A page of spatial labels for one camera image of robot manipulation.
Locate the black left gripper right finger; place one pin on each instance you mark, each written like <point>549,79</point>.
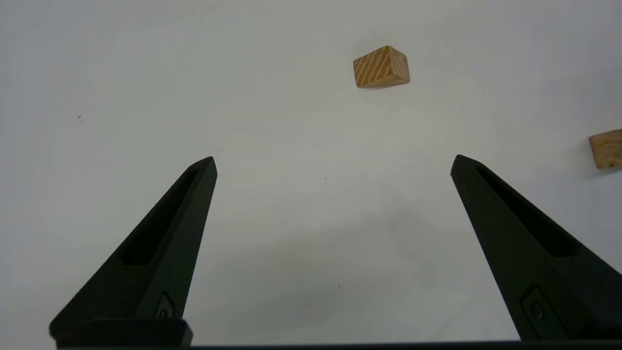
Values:
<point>549,282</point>

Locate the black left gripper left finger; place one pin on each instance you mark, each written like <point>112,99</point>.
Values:
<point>146,287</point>

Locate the arched wooden building block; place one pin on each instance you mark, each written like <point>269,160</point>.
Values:
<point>607,158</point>

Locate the triangular wooden building block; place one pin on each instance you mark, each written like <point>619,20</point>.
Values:
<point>381,68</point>

